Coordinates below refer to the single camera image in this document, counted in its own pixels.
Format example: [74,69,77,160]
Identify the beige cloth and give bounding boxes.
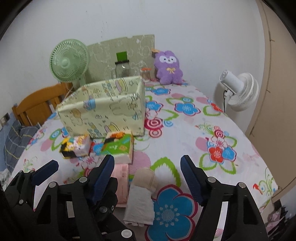
[123,168,159,226]

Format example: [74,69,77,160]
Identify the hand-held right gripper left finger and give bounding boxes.
[35,154,115,241]

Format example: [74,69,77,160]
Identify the pale green printed storage box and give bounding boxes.
[57,75,146,138]

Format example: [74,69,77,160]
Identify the glass jar with green lid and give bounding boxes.
[111,51,131,79]

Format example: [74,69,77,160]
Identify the pink patterned cloth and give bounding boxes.
[266,204,289,230]

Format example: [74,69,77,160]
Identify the beige door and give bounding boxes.
[245,0,296,202]

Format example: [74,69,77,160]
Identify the wooden headboard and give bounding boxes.
[12,83,73,127]

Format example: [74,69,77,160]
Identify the green desk fan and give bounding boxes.
[50,39,90,91]

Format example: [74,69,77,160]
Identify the wall outlet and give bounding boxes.
[0,113,11,127]

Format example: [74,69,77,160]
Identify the purple plush toy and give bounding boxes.
[151,48,184,85]

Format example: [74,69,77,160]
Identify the grey plaid pillow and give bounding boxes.
[5,120,41,173]

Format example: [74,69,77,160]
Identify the white standing fan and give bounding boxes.
[213,70,259,113]

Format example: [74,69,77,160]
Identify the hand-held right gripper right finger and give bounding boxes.
[180,155,269,241]

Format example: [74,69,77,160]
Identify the cotton swab jar orange lid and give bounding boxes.
[140,68,152,83]

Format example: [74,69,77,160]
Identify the green and orange tissue packet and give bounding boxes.
[89,131,134,164]

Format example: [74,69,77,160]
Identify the green printed cardboard sheet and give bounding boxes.
[87,34,155,84]

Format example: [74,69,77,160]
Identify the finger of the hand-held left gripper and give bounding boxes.
[17,160,59,204]
[92,177,137,241]

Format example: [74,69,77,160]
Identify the floral tablecloth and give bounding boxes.
[10,79,279,241]

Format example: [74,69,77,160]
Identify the pink towel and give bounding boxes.
[112,163,130,208]

